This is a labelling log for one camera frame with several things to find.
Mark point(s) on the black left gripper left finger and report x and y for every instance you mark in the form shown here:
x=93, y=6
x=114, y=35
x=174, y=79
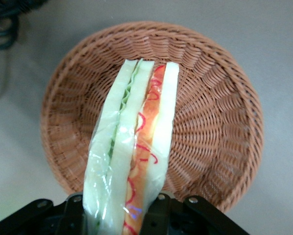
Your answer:
x=74, y=215

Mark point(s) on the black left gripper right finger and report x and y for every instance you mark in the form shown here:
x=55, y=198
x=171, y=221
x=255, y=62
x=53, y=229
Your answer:
x=158, y=215

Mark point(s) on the triangle sandwich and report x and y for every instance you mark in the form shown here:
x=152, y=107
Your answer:
x=126, y=137

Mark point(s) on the brown round wicker basket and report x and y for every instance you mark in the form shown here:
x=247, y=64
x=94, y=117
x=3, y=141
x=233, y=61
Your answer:
x=209, y=127

